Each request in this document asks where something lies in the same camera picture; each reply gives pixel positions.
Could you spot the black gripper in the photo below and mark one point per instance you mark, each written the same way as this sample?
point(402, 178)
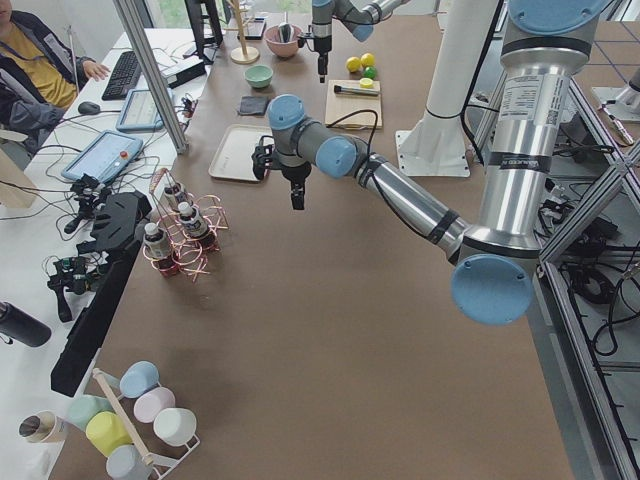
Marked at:
point(321, 44)
point(295, 174)

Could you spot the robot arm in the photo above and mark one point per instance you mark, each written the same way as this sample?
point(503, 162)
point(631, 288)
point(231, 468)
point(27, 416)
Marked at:
point(545, 44)
point(358, 21)

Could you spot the cream rabbit tray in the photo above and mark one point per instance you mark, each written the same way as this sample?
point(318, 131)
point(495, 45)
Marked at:
point(233, 158)

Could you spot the yellow lemon upper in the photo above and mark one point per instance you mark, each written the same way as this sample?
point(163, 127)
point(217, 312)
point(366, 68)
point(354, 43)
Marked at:
point(353, 64)

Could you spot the yellow lemon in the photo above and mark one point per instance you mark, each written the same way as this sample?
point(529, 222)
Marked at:
point(367, 60)
point(353, 64)

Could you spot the pink bowl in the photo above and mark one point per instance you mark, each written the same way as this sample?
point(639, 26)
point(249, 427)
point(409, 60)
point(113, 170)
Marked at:
point(277, 46)

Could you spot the yellow lemon lower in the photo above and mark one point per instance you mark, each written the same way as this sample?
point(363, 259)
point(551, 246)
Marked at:
point(367, 60)

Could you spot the green lime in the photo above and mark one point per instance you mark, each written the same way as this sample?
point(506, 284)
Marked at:
point(369, 72)

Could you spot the lime half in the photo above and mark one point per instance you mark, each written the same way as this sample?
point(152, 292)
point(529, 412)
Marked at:
point(366, 83)

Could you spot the wooden cutting board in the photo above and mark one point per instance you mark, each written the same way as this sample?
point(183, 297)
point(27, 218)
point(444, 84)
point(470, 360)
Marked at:
point(352, 111)

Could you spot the green bowl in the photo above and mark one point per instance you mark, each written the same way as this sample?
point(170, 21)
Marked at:
point(258, 76)

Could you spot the wooden mug tree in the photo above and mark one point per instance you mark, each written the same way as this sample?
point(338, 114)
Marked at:
point(243, 54)

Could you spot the grey folded cloth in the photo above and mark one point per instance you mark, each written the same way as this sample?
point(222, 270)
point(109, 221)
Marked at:
point(253, 106)

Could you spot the bottle lower left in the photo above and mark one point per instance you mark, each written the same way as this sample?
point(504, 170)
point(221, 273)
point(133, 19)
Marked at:
point(194, 225)

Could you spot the bottle upper in rack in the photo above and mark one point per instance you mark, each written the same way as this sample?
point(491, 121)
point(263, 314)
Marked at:
point(174, 195)

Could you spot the bottle lower right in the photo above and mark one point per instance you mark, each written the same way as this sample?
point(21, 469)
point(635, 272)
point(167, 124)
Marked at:
point(159, 249)

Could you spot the blue tablet far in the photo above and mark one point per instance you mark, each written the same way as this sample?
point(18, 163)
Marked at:
point(139, 113)

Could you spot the blue tablet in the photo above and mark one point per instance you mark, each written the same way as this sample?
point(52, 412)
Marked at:
point(139, 113)
point(105, 157)

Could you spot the black flat stand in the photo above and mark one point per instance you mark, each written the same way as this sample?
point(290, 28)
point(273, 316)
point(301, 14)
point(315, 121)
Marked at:
point(117, 232)

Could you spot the blue tablet near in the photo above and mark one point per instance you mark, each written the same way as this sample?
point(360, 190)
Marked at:
point(105, 157)

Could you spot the black keyboard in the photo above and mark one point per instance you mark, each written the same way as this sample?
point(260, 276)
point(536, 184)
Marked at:
point(124, 77)

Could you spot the black computer mouse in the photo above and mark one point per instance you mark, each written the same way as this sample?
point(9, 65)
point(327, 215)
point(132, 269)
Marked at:
point(88, 108)

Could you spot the blue cup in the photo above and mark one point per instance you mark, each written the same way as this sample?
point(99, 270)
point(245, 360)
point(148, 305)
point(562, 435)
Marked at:
point(138, 379)

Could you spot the pink cup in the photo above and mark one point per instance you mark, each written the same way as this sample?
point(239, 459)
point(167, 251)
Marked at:
point(150, 404)

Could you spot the white cup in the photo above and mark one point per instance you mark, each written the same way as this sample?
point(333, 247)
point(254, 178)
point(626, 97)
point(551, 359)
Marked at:
point(175, 426)

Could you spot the seated person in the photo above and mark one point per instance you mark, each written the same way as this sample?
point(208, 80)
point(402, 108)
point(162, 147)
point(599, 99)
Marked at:
point(40, 77)

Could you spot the yellow cup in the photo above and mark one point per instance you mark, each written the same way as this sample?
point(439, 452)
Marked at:
point(106, 432)

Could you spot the green cup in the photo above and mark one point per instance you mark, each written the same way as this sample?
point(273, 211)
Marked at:
point(84, 408)

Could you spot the black water bottle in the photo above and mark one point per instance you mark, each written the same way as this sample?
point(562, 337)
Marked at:
point(22, 327)

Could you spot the grey cup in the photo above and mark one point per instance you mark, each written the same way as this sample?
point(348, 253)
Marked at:
point(125, 463)

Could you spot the steel paper cup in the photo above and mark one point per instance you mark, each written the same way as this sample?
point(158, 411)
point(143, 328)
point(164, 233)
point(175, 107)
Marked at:
point(43, 427)

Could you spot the black handled knife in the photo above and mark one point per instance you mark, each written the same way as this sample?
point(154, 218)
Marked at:
point(339, 89)

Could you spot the copper wire bottle rack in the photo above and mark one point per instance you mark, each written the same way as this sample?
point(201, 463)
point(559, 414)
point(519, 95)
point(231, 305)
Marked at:
point(191, 255)

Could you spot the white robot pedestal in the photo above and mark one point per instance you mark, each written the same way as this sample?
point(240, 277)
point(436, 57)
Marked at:
point(436, 144)

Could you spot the aluminium frame post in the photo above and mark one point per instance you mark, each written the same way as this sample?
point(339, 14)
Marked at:
point(133, 26)

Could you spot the white wire cup rack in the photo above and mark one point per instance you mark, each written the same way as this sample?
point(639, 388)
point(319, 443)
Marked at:
point(163, 459)

